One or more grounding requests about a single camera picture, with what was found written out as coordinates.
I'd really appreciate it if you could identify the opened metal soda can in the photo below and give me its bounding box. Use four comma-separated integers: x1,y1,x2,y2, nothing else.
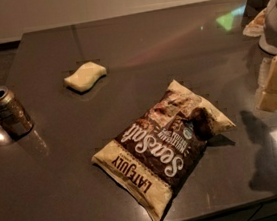
0,86,34,139

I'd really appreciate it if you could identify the light snack packet background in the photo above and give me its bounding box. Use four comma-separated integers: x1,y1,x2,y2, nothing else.
243,9,266,37

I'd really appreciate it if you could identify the brown sea salt chip bag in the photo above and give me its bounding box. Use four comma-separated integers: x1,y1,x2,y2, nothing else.
91,81,235,221

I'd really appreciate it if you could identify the pale yellow sponge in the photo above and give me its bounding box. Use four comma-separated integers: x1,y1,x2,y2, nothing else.
63,62,107,93

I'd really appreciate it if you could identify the dark box in background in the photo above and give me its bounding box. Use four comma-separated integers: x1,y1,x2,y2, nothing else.
237,0,277,30

